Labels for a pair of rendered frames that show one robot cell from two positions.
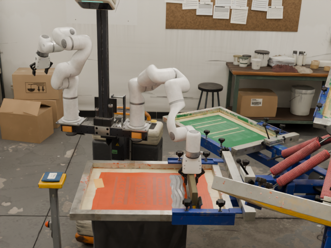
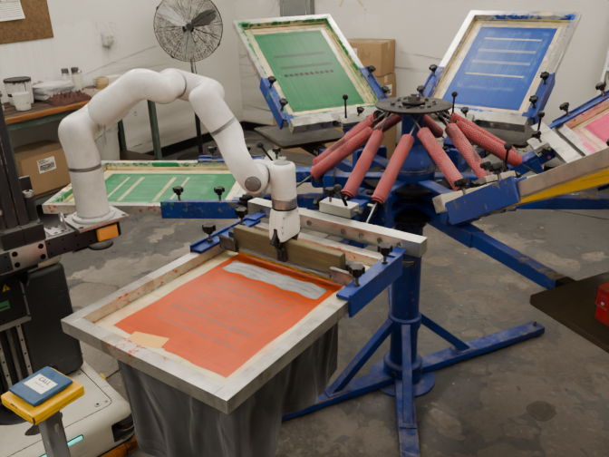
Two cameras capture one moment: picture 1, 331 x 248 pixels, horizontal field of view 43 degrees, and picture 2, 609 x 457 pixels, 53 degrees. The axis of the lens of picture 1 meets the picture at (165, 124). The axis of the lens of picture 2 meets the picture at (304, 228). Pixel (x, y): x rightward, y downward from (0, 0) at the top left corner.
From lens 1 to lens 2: 1.47 m
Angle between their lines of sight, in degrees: 48
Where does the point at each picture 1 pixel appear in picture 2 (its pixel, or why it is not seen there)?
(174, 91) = (220, 104)
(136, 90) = (90, 139)
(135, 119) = (98, 201)
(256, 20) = not seen: outside the picture
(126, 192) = (217, 322)
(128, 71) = not seen: outside the picture
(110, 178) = (150, 323)
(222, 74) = not seen: outside the picture
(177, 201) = (303, 288)
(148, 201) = (270, 312)
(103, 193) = (188, 345)
